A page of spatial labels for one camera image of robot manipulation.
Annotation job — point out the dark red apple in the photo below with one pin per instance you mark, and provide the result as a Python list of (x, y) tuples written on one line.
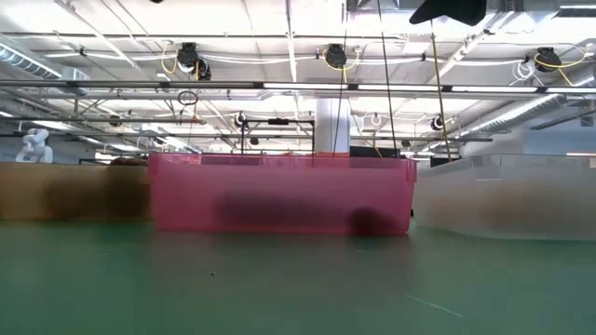
[(128, 186)]

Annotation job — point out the silver ceiling air duct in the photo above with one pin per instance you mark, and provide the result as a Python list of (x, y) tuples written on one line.
[(28, 62), (521, 109)]

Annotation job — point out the orange translucent plastic bin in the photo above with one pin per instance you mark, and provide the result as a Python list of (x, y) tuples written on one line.
[(28, 191)]

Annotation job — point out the white robot figure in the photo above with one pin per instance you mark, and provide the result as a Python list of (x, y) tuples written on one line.
[(35, 145)]

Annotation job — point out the black metal gantry frame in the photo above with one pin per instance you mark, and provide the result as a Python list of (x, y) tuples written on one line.
[(279, 121)]

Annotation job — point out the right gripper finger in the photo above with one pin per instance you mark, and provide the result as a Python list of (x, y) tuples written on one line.
[(456, 10)]

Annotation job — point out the long ceiling light rail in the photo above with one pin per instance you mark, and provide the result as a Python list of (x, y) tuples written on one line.
[(302, 86)]

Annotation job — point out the pink translucent plastic bin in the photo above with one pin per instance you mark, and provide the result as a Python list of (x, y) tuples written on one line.
[(186, 195)]

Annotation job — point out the small purple eggplant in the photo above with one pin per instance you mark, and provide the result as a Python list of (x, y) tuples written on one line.
[(372, 222)]

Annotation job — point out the clear translucent plastic bin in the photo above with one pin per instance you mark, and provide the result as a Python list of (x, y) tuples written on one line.
[(447, 200)]

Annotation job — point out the white building column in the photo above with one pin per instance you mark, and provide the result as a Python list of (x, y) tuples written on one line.
[(326, 125)]

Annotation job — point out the large long purple eggplant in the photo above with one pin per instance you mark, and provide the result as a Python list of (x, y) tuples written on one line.
[(274, 209)]

